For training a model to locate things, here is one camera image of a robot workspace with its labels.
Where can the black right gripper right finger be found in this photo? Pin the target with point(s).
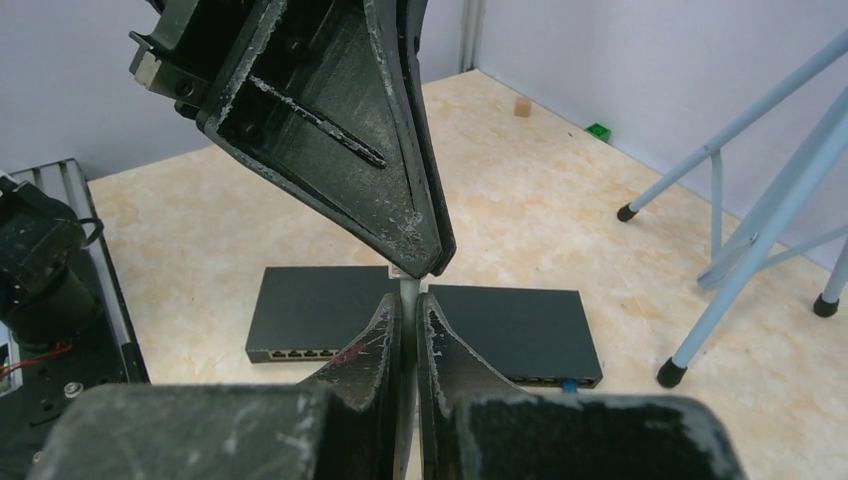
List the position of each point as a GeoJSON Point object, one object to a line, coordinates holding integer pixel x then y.
{"type": "Point", "coordinates": [476, 424]}

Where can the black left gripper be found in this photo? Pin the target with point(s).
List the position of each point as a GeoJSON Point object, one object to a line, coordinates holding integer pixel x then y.
{"type": "Point", "coordinates": [323, 99]}

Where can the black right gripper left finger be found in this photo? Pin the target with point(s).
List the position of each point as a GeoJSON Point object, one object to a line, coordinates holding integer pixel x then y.
{"type": "Point", "coordinates": [341, 422]}

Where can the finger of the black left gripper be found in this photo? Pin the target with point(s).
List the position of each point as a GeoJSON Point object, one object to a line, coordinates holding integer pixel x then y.
{"type": "Point", "coordinates": [430, 132]}

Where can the black network switch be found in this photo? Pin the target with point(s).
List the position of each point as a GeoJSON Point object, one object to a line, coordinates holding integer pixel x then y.
{"type": "Point", "coordinates": [533, 337]}

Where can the black mat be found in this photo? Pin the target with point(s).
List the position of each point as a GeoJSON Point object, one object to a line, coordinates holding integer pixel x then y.
{"type": "Point", "coordinates": [309, 313]}

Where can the small wooden cube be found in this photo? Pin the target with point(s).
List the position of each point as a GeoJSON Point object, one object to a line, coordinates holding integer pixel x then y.
{"type": "Point", "coordinates": [522, 107]}

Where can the small green block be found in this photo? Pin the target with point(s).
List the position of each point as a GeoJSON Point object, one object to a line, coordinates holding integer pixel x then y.
{"type": "Point", "coordinates": [599, 131]}

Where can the light blue tripod stand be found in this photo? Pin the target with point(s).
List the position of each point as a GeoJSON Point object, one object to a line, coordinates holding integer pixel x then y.
{"type": "Point", "coordinates": [736, 259]}

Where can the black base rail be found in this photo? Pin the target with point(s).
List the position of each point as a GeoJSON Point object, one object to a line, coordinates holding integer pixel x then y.
{"type": "Point", "coordinates": [68, 327]}

